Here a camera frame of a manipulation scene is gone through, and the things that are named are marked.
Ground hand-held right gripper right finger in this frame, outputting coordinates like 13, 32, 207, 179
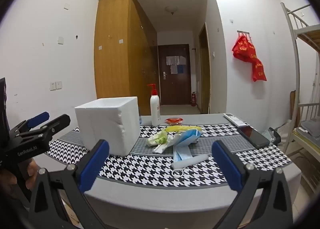
211, 140, 294, 229

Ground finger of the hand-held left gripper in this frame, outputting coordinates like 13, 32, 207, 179
24, 114, 71, 145
9, 112, 50, 137

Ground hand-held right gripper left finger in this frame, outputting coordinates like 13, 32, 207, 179
27, 139, 110, 229

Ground white foam box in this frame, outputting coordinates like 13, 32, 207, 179
74, 96, 141, 157

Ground person's left hand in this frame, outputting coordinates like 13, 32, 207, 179
22, 159, 41, 191

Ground houndstooth tablecloth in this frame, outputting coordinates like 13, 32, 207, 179
46, 113, 293, 191

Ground black smartphone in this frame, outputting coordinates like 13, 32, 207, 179
236, 125, 271, 150

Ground white remote control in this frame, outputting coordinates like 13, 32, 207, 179
223, 113, 247, 127

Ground dark plastic-wrapped item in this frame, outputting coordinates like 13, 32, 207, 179
261, 127, 282, 146

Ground green white plastic packet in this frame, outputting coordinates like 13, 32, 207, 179
146, 129, 168, 147

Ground white pump lotion bottle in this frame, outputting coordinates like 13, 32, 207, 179
147, 84, 161, 127

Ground wooden wardrobe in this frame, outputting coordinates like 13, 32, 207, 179
94, 0, 158, 116

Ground leaning wooden boards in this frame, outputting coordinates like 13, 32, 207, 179
289, 90, 302, 122

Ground grey folded bedding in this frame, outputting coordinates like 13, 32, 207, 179
299, 119, 320, 137

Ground dark brown door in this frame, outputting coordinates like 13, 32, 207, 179
157, 44, 192, 106

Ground red plastic bag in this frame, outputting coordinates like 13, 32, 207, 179
232, 35, 257, 63

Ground papers on door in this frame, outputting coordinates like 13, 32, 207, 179
166, 56, 187, 75

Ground metal bunk bed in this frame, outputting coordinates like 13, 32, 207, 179
280, 2, 320, 194

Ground wooden side door frame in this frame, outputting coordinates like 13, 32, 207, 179
198, 23, 211, 115

